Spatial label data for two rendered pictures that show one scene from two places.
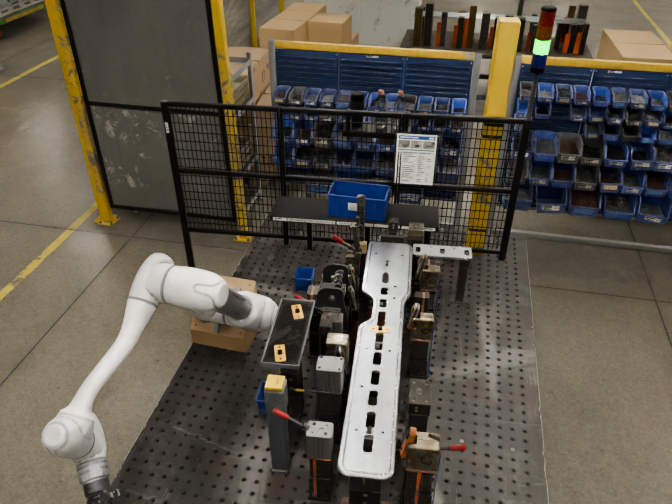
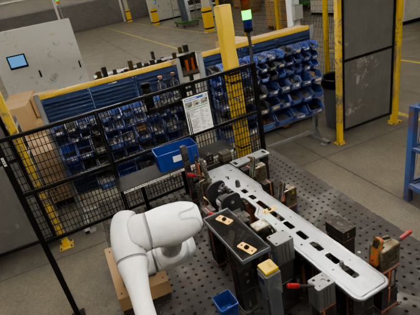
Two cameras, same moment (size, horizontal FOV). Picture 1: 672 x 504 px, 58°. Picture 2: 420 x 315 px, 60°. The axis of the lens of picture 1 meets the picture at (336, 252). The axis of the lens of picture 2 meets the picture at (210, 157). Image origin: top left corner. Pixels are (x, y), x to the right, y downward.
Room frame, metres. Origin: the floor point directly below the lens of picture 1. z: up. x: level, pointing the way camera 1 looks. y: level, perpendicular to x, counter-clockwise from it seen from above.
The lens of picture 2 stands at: (0.61, 0.85, 2.18)
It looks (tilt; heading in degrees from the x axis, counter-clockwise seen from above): 26 degrees down; 331
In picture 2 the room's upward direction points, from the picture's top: 11 degrees counter-clockwise
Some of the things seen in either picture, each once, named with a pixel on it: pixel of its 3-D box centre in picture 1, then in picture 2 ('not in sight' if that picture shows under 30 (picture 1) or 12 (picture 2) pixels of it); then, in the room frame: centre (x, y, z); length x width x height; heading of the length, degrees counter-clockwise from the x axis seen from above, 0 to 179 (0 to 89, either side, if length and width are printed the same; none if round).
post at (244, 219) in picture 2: (326, 358); (248, 250); (1.84, 0.04, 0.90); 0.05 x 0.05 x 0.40; 83
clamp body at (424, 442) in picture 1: (420, 472); (383, 274); (1.30, -0.29, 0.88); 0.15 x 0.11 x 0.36; 83
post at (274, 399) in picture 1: (278, 427); (274, 309); (1.47, 0.21, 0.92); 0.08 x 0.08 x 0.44; 83
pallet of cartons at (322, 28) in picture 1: (313, 64); (43, 127); (6.95, 0.26, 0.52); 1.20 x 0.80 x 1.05; 165
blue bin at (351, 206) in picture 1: (358, 200); (175, 154); (2.83, -0.12, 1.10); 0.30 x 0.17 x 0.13; 77
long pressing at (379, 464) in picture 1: (381, 333); (272, 211); (1.89, -0.19, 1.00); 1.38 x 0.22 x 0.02; 173
